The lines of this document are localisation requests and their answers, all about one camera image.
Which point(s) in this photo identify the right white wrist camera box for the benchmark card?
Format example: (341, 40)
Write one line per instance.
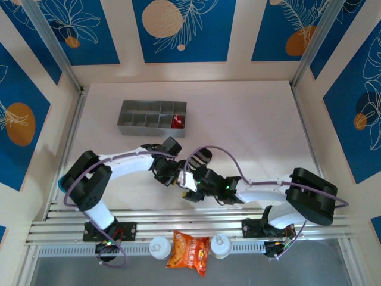
(187, 181)

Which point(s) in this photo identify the white can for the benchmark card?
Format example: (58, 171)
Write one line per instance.
(220, 245)
(159, 247)

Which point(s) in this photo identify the grey compartment organizer tray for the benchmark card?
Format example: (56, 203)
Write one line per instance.
(143, 131)

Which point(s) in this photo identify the black white striped sock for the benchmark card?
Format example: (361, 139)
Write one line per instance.
(201, 158)

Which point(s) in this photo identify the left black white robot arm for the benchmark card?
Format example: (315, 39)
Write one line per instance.
(89, 184)

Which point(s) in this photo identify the black controller module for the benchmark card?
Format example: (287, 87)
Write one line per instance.
(105, 247)
(274, 250)

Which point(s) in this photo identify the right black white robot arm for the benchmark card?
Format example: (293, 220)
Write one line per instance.
(309, 196)

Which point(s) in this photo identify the aluminium side rail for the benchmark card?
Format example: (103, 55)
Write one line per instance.
(300, 113)
(76, 119)

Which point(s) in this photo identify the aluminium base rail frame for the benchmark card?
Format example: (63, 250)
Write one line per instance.
(193, 222)

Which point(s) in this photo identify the aluminium corner post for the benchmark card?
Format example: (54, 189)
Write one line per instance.
(56, 50)
(312, 44)

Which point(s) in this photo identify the red sock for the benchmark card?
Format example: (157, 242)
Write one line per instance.
(177, 122)

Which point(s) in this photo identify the orange snack bag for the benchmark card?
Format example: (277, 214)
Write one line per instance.
(187, 253)

